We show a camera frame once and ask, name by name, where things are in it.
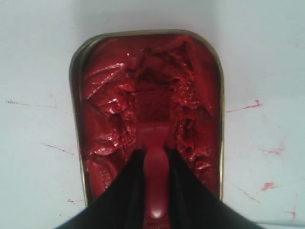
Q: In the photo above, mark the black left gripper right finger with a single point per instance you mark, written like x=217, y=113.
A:
x=193, y=206

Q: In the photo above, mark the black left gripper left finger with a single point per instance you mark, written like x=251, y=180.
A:
x=121, y=205

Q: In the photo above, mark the red stamp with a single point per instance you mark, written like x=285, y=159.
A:
x=153, y=137

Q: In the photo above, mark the red ink paste tin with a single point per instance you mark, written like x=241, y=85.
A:
x=124, y=82

